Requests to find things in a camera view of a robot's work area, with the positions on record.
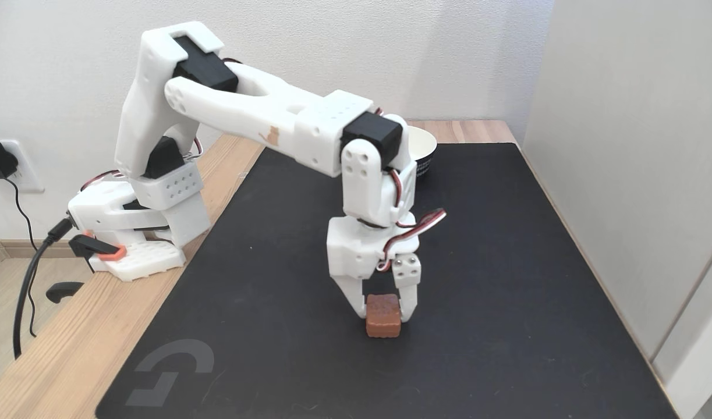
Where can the brown square block toy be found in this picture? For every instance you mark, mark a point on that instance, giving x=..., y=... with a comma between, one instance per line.
x=383, y=317

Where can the dark blue paper bowl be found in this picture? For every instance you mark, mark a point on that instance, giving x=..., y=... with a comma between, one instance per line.
x=424, y=152

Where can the black desk mat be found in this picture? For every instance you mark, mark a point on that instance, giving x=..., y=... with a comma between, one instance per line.
x=507, y=291

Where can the black and orange table clamp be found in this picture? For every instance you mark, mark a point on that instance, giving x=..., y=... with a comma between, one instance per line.
x=94, y=247

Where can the white wall outlet plate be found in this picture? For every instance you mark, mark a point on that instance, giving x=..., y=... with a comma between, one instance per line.
x=29, y=177

